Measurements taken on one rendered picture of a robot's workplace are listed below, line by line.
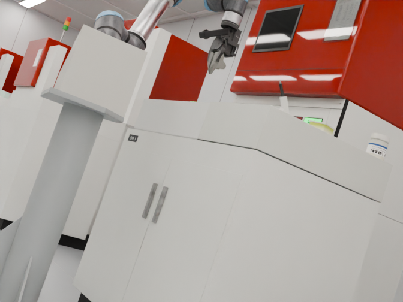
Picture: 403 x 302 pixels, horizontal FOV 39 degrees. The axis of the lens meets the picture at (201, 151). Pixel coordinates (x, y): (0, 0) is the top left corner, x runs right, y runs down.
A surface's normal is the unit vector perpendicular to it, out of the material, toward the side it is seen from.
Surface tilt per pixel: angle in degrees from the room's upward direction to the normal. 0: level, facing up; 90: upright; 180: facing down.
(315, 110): 90
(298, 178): 90
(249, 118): 90
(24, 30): 90
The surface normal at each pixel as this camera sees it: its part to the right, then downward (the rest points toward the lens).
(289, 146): 0.52, 0.11
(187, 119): -0.79, -0.32
